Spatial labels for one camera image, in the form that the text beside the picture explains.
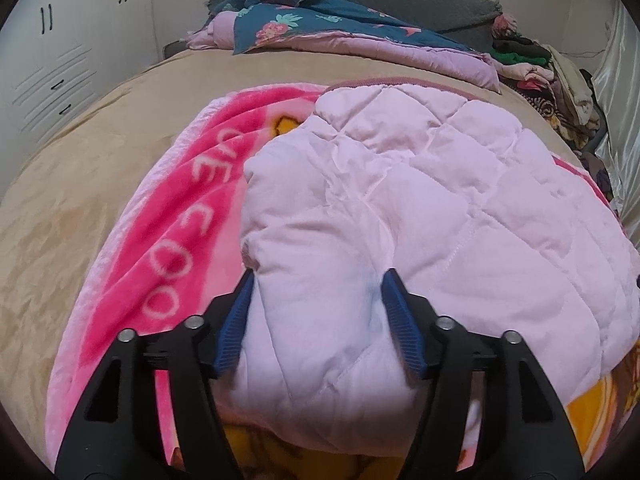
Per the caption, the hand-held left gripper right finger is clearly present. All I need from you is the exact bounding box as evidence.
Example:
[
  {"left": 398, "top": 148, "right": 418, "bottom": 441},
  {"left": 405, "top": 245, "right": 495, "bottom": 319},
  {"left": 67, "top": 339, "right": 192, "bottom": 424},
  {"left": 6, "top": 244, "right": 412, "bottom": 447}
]
[{"left": 381, "top": 267, "right": 586, "bottom": 480}]

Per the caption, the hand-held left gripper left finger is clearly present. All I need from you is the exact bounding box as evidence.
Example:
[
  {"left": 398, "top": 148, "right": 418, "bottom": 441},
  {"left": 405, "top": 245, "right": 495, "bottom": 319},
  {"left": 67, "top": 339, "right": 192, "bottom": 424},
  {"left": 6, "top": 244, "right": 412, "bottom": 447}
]
[{"left": 54, "top": 267, "right": 256, "bottom": 480}]

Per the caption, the pink quilted jacket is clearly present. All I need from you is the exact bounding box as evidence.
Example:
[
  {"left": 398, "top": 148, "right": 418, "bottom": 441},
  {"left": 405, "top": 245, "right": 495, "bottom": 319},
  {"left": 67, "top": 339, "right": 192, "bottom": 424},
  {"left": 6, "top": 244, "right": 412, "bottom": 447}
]
[{"left": 239, "top": 77, "right": 640, "bottom": 456}]

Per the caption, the pile of mixed clothes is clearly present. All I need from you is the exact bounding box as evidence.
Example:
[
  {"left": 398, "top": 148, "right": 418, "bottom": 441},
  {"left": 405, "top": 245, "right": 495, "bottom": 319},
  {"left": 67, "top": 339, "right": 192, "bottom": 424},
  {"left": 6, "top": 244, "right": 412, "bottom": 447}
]
[{"left": 490, "top": 12, "right": 616, "bottom": 201}]

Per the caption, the pink printed blanket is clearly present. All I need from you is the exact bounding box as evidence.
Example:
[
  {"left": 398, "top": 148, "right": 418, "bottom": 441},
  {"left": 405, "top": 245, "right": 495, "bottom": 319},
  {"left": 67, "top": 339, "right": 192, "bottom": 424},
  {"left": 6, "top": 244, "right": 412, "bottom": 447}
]
[{"left": 44, "top": 84, "right": 640, "bottom": 480}]

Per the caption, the beige bed sheet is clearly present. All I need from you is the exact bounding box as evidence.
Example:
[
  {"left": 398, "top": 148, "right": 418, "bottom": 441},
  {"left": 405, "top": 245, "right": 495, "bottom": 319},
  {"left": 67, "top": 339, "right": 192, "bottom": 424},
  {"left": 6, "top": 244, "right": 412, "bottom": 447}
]
[{"left": 0, "top": 42, "right": 586, "bottom": 461}]

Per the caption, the dark blue floral quilt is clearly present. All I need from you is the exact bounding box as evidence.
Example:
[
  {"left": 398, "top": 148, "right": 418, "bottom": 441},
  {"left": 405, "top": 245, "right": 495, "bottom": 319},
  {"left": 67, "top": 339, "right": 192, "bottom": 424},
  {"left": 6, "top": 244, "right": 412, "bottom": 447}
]
[{"left": 187, "top": 0, "right": 501, "bottom": 93}]

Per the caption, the white satin curtain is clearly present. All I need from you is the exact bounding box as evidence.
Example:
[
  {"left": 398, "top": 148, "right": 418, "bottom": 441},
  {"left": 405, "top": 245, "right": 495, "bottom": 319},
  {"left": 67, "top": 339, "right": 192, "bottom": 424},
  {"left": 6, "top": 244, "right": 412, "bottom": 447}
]
[{"left": 590, "top": 0, "right": 640, "bottom": 246}]

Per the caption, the white wardrobe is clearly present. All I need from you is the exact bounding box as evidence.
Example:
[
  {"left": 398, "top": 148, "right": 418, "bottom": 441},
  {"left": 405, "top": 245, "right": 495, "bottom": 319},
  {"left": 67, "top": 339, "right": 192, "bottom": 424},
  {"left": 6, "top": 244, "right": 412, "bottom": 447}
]
[{"left": 0, "top": 0, "right": 166, "bottom": 161}]

